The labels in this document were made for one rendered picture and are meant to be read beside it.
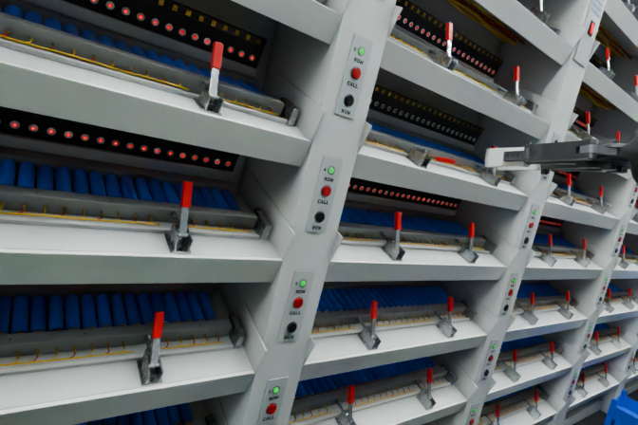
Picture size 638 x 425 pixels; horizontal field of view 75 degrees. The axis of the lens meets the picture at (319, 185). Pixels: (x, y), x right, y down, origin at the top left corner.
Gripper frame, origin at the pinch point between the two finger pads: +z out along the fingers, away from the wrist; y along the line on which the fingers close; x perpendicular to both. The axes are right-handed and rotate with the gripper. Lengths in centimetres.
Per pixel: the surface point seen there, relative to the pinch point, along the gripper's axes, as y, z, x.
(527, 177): 42.2, 17.5, 2.8
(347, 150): -20.2, 16.6, -1.5
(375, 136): -9.4, 21.6, 3.4
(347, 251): -11.9, 22.9, -18.7
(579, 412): 153, 38, -88
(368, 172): -13.6, 18.1, -4.1
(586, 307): 112, 25, -36
